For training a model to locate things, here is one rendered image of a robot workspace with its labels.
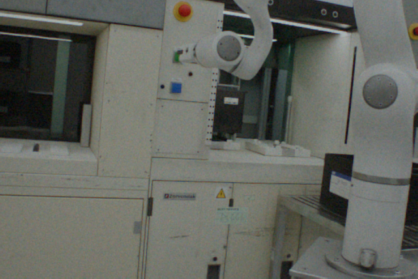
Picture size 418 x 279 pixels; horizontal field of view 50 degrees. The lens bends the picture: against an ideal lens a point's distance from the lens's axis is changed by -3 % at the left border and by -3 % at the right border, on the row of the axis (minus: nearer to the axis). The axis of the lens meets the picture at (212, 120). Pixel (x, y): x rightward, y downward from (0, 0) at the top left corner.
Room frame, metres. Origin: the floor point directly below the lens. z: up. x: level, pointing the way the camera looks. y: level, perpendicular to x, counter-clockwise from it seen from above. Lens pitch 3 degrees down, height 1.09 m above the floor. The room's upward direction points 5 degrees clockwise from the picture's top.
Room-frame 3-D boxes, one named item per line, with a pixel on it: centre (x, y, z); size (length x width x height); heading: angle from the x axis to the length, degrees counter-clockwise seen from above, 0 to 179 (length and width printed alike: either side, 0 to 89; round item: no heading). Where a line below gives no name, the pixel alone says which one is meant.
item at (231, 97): (2.00, 0.01, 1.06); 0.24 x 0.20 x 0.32; 111
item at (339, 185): (1.45, -0.55, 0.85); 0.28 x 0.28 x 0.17; 15
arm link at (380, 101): (0.92, -0.35, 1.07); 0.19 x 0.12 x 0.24; 150
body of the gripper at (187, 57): (1.29, 0.05, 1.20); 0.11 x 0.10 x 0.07; 20
